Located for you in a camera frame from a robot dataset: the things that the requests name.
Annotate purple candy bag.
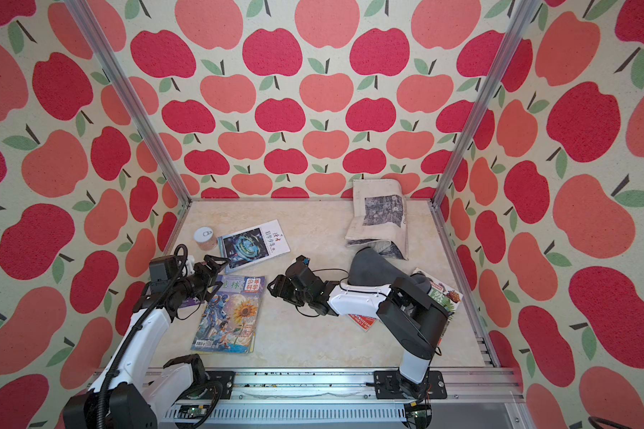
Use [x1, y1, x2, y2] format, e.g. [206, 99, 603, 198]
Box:
[180, 297, 202, 309]

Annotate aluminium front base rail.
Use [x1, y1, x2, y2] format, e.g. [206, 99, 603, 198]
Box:
[138, 366, 527, 429]

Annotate blue robot sunflower magazine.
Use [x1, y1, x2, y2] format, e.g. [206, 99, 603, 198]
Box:
[191, 275, 267, 354]

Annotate white book with blue vortex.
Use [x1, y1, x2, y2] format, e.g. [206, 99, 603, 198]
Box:
[218, 220, 291, 273]

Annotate aluminium corner post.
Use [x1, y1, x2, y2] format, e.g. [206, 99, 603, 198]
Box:
[65, 0, 191, 209]
[429, 0, 542, 212]

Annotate grey green microfibre cloth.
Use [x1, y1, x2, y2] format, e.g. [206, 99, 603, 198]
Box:
[347, 248, 431, 293]

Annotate left rear aluminium corner post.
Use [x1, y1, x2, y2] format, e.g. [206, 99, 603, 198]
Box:
[65, 0, 191, 209]

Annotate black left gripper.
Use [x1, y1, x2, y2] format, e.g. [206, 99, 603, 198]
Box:
[172, 254, 230, 300]

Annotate red green cover book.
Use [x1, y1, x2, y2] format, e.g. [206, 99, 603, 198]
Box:
[411, 268, 463, 329]

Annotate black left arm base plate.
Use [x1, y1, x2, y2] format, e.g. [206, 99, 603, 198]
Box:
[190, 370, 235, 400]

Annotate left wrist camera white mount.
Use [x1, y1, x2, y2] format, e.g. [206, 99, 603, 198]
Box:
[182, 255, 195, 276]

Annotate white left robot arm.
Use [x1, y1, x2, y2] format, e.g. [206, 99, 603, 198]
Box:
[63, 245, 234, 428]

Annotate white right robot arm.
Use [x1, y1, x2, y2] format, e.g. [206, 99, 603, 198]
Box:
[267, 256, 451, 400]

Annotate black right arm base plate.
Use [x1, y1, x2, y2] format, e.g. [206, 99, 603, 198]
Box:
[367, 370, 448, 401]

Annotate red black manga book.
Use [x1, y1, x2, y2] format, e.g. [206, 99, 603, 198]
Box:
[349, 315, 377, 332]

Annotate right rear aluminium corner post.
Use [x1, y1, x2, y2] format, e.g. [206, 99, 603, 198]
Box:
[429, 0, 542, 212]

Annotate cream printed canvas bag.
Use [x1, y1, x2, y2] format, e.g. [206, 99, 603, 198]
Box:
[345, 179, 408, 260]

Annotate clear tape roll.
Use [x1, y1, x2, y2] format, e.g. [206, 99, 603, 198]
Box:
[193, 226, 218, 251]

